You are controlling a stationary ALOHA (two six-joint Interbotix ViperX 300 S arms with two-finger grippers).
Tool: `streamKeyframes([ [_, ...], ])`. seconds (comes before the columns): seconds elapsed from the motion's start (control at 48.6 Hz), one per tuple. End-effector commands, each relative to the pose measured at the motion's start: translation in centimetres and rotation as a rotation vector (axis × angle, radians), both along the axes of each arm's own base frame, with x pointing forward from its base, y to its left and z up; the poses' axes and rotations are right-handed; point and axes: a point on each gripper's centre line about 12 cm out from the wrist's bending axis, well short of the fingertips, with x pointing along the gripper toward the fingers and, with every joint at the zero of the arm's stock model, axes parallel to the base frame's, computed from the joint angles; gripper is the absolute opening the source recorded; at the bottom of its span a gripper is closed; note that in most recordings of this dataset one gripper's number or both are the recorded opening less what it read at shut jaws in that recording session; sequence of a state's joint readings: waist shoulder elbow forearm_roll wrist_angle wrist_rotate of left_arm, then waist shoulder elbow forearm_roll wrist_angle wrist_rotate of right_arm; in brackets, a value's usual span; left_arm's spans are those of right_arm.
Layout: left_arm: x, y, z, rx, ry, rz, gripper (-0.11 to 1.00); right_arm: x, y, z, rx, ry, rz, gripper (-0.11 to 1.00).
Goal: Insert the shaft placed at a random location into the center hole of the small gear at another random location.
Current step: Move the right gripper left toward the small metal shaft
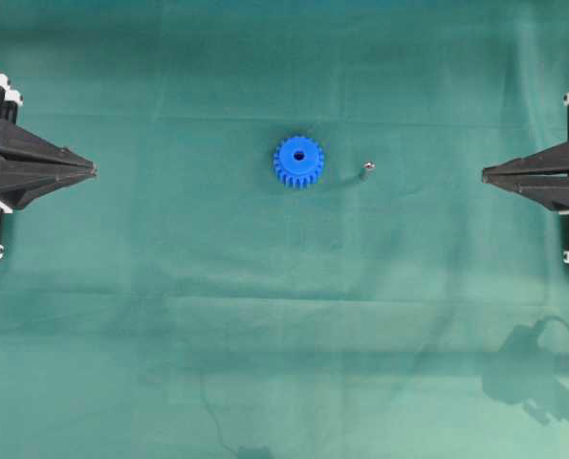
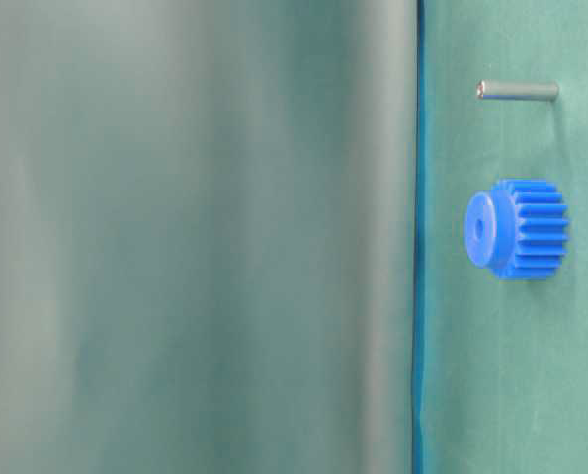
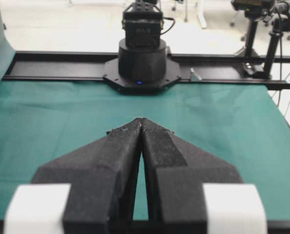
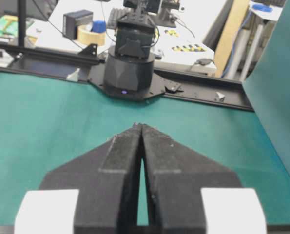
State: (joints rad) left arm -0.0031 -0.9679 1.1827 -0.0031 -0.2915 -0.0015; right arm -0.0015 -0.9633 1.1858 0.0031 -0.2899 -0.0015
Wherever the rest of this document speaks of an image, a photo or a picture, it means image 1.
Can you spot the small metal shaft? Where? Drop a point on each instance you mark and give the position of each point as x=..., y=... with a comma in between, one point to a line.
x=367, y=169

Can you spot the blue plastic spur gear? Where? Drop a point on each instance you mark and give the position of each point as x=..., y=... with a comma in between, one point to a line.
x=298, y=162

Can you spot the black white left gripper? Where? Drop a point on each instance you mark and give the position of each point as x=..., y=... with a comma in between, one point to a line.
x=51, y=168

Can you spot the green table cloth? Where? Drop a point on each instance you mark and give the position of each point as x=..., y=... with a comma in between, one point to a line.
x=186, y=304

